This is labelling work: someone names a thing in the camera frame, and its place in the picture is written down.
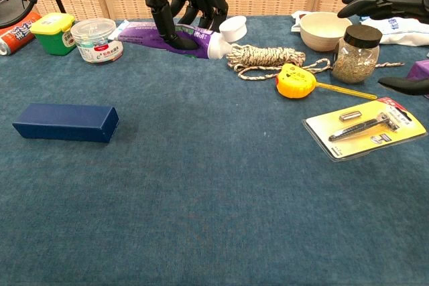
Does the clear round tub of clips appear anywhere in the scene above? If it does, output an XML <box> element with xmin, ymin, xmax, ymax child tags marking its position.
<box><xmin>70</xmin><ymin>17</ymin><xmax>124</xmax><ymax>65</ymax></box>

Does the red white snack packet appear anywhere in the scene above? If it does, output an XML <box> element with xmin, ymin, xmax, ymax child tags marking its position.
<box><xmin>290</xmin><ymin>10</ymin><xmax>308</xmax><ymax>32</ymax></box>

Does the glass jar black lid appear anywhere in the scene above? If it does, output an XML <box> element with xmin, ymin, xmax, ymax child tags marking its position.
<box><xmin>331</xmin><ymin>24</ymin><xmax>383</xmax><ymax>85</ymax></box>

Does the razor in yellow blister pack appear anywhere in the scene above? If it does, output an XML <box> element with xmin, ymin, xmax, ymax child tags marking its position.
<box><xmin>302</xmin><ymin>96</ymin><xmax>428</xmax><ymax>163</ymax></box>

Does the white powder bag blue print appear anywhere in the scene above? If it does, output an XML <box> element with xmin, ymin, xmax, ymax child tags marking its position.
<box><xmin>360</xmin><ymin>16</ymin><xmax>429</xmax><ymax>47</ymax></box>

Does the green container yellow lid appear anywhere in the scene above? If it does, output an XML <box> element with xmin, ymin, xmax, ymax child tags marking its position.
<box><xmin>29</xmin><ymin>12</ymin><xmax>76</xmax><ymax>56</ymax></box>

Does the red soda can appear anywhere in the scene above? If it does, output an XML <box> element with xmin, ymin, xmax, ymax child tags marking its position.
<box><xmin>0</xmin><ymin>11</ymin><xmax>43</xmax><ymax>56</ymax></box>

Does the toothpaste tube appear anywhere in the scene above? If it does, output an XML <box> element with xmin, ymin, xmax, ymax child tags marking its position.
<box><xmin>107</xmin><ymin>15</ymin><xmax>248</xmax><ymax>61</ymax></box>

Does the purple small box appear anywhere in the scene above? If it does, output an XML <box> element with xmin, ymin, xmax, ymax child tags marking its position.
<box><xmin>404</xmin><ymin>60</ymin><xmax>429</xmax><ymax>82</ymax></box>

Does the yellow tape measure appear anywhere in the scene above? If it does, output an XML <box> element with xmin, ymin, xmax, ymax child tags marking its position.
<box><xmin>275</xmin><ymin>62</ymin><xmax>378</xmax><ymax>101</ymax></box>

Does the coiled braided rope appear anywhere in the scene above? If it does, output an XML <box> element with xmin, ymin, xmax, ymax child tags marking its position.
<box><xmin>226</xmin><ymin>44</ymin><xmax>406</xmax><ymax>81</ymax></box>

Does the dark blue rectangular box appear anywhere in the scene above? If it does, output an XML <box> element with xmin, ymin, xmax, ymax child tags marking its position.
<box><xmin>12</xmin><ymin>103</ymin><xmax>120</xmax><ymax>143</ymax></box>

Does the beige bowl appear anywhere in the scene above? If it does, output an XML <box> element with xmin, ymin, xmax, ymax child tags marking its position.
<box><xmin>299</xmin><ymin>11</ymin><xmax>353</xmax><ymax>53</ymax></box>

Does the blue tablecloth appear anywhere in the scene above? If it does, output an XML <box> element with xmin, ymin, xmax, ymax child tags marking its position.
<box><xmin>0</xmin><ymin>14</ymin><xmax>429</xmax><ymax>286</ymax></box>

